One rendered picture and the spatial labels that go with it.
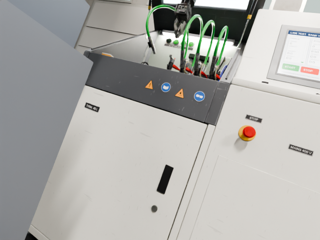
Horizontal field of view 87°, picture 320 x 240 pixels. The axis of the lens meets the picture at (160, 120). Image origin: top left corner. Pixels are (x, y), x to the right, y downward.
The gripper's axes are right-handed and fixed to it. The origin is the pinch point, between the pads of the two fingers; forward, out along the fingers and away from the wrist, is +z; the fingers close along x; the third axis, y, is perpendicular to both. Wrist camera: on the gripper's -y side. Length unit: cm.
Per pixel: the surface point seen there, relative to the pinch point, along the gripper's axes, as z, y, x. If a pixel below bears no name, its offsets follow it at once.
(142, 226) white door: 86, 21, 23
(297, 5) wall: -196, -195, 82
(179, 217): 77, 21, 34
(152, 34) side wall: -14.3, -24.6, -31.0
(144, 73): 31.0, 21.4, 1.0
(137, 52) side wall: 6.6, -14.8, -31.0
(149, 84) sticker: 35.0, 21.5, 5.4
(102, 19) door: -123, -182, -259
